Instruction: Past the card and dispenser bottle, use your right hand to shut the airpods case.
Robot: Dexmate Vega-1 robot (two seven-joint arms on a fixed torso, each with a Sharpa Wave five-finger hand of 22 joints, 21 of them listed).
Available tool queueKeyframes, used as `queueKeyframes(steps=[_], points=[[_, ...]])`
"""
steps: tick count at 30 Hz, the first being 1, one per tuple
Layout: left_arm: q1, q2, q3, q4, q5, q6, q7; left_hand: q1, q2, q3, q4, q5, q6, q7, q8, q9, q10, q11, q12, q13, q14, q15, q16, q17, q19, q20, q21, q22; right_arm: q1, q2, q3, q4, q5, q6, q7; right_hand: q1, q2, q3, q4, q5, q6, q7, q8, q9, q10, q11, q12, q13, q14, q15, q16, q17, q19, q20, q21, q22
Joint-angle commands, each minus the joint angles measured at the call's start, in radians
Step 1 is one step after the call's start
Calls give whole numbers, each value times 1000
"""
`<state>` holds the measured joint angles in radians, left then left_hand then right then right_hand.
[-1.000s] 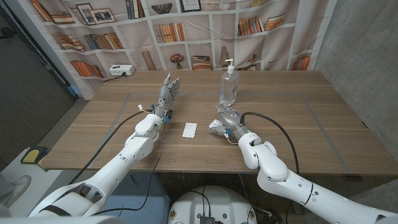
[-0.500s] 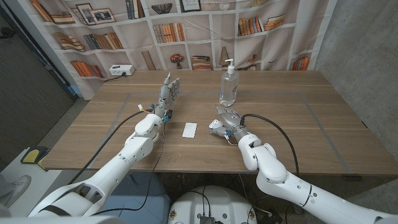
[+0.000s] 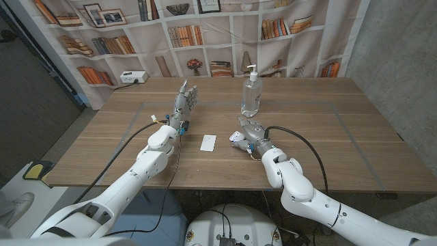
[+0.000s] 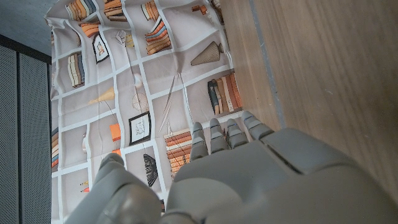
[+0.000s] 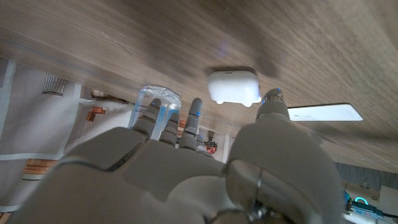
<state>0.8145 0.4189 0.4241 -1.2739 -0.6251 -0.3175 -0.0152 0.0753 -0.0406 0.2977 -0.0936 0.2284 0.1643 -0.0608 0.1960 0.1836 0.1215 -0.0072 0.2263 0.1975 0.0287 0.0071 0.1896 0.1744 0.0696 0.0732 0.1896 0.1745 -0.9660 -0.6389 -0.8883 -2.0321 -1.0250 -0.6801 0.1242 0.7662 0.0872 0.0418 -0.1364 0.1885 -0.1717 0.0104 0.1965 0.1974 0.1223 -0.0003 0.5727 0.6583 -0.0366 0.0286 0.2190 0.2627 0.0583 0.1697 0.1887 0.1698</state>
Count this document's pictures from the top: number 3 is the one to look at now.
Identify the white card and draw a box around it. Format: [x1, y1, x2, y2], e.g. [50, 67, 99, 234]
[199, 134, 217, 152]

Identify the black power strip cord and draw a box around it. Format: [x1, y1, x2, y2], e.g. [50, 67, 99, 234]
[113, 80, 139, 92]

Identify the yellow and black floor object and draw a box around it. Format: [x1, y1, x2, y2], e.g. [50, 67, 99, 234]
[23, 160, 55, 188]

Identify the white shoe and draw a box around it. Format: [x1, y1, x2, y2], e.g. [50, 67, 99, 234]
[0, 191, 35, 230]

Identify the white floor platform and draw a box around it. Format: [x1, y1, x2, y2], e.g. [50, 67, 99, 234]
[0, 162, 71, 240]

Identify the black power adapter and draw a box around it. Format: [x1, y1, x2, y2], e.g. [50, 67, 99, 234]
[283, 229, 311, 246]

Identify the printed bookshelf backdrop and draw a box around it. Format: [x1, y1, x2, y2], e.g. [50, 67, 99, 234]
[18, 0, 371, 111]

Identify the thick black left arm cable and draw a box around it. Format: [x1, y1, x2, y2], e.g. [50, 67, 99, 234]
[71, 120, 170, 208]

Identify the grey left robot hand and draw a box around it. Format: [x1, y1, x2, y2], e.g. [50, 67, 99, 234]
[166, 79, 199, 135]

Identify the white airpods case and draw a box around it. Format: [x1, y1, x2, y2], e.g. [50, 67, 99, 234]
[229, 131, 246, 144]

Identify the clear pump dispenser bottle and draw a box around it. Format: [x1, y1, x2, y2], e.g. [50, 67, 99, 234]
[240, 64, 264, 119]

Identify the white power strip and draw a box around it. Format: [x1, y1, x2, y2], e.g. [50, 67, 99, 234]
[119, 70, 149, 85]

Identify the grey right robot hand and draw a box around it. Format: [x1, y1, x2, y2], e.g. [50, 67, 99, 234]
[231, 116, 274, 158]

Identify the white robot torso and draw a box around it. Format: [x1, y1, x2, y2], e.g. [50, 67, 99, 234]
[183, 204, 283, 246]

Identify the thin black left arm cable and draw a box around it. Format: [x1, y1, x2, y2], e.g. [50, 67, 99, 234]
[104, 133, 184, 238]

